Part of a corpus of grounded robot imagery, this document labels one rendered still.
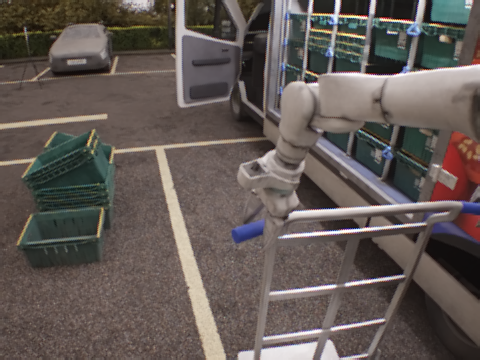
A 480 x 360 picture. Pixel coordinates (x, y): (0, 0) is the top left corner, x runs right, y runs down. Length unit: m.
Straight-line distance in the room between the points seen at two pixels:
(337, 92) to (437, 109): 0.14
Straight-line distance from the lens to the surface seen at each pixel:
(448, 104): 0.38
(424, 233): 1.19
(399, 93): 0.41
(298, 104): 0.50
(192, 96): 4.57
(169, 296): 2.26
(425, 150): 2.20
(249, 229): 0.74
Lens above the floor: 1.67
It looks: 28 degrees down
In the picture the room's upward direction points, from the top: 3 degrees clockwise
